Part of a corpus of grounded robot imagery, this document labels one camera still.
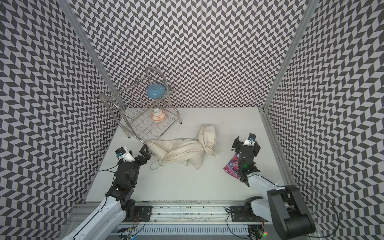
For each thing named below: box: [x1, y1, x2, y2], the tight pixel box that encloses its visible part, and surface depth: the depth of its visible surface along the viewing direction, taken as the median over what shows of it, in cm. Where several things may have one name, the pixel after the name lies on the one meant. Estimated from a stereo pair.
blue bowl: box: [146, 83, 166, 99], surface depth 90 cm
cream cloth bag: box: [195, 125, 217, 157], surface depth 91 cm
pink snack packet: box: [223, 153, 241, 180], surface depth 90 cm
